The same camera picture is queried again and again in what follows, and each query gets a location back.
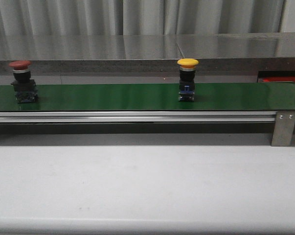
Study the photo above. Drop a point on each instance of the green conveyor belt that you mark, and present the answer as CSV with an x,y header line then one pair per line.
x,y
154,97

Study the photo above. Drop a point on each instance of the left grey stone countertop slab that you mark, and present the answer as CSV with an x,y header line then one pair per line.
x,y
91,54

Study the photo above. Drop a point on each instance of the grey stone countertop slab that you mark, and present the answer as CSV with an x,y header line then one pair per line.
x,y
91,54
240,52

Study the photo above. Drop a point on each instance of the right grey stone countertop slab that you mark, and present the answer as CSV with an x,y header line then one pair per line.
x,y
240,52

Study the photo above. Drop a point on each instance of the red bin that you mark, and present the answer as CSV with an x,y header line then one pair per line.
x,y
277,79

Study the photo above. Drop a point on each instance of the grey pleated curtain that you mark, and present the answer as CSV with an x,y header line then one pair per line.
x,y
138,17

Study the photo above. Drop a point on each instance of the steel conveyor support bracket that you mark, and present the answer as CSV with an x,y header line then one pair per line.
x,y
283,128

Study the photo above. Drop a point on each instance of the aluminium conveyor side rail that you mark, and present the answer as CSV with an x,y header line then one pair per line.
x,y
136,117

